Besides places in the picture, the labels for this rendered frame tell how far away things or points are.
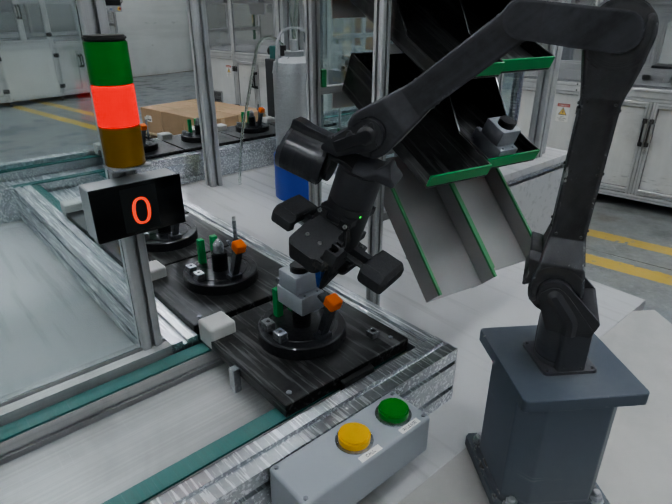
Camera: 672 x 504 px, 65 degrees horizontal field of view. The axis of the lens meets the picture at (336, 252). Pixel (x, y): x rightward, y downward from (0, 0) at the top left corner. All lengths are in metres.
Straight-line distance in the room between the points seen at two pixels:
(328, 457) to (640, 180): 4.18
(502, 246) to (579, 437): 0.48
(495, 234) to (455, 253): 0.13
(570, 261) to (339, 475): 0.35
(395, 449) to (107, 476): 0.36
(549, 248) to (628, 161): 4.06
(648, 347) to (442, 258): 0.44
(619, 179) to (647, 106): 0.57
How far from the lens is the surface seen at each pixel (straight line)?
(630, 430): 0.96
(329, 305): 0.75
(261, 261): 1.10
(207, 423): 0.80
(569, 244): 0.61
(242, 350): 0.83
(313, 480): 0.65
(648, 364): 1.13
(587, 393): 0.66
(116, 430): 0.83
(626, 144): 4.63
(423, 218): 0.98
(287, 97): 1.67
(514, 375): 0.66
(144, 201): 0.75
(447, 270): 0.96
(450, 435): 0.86
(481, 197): 1.11
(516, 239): 1.12
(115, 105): 0.71
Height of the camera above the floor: 1.45
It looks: 25 degrees down
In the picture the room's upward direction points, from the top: straight up
